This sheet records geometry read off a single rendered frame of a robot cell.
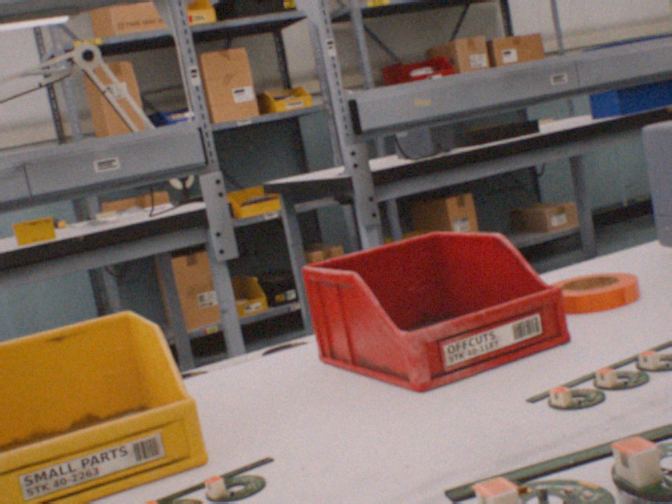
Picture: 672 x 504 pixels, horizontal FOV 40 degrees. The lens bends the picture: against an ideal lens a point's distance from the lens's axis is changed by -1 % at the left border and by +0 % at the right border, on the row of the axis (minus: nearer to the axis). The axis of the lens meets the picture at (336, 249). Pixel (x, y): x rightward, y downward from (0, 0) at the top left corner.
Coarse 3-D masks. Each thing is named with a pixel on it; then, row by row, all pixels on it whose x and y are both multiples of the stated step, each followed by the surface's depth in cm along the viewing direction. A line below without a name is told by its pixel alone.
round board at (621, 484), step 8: (664, 448) 18; (664, 456) 18; (616, 480) 17; (624, 480) 17; (664, 480) 17; (624, 488) 17; (632, 488) 17; (640, 488) 17; (648, 488) 17; (656, 488) 17; (664, 488) 17; (640, 496) 17; (648, 496) 17; (656, 496) 16; (664, 496) 16
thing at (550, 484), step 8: (544, 480) 18; (552, 480) 18; (560, 480) 18; (568, 480) 18; (576, 480) 18; (552, 488) 18; (560, 488) 17; (568, 488) 17; (576, 488) 17; (584, 488) 17; (592, 488) 17; (600, 488) 17; (520, 496) 17; (528, 496) 17; (536, 496) 17; (552, 496) 17; (560, 496) 17; (568, 496) 17; (576, 496) 17; (584, 496) 17; (592, 496) 17; (600, 496) 17; (608, 496) 17
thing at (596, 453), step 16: (640, 432) 19; (656, 432) 19; (592, 448) 19; (608, 448) 19; (544, 464) 19; (560, 464) 19; (576, 464) 19; (480, 480) 19; (512, 480) 18; (528, 480) 18; (448, 496) 18; (464, 496) 18
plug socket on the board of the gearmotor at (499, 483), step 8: (488, 480) 17; (496, 480) 17; (504, 480) 17; (480, 488) 17; (488, 488) 16; (496, 488) 16; (504, 488) 16; (512, 488) 16; (480, 496) 17; (488, 496) 16; (496, 496) 16; (504, 496) 16; (512, 496) 16
